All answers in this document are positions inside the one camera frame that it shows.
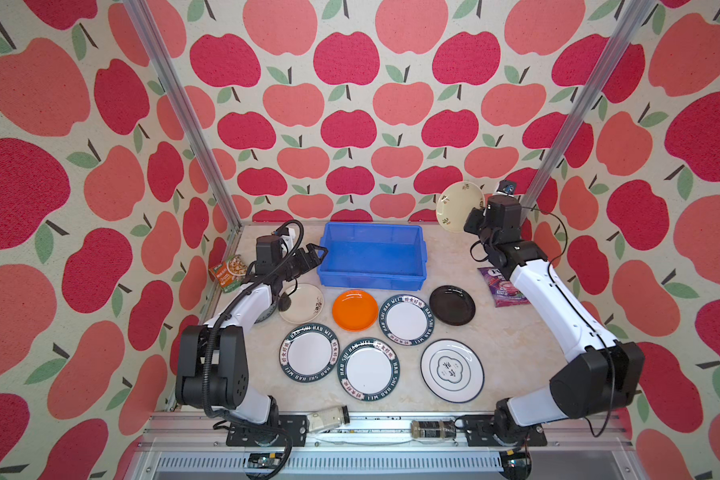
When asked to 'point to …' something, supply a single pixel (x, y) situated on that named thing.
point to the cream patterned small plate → (454, 200)
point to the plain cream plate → (307, 304)
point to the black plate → (452, 305)
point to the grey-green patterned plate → (267, 313)
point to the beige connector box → (328, 418)
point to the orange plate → (355, 310)
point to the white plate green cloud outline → (452, 371)
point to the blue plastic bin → (373, 256)
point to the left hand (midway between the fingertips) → (323, 256)
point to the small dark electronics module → (433, 429)
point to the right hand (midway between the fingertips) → (489, 209)
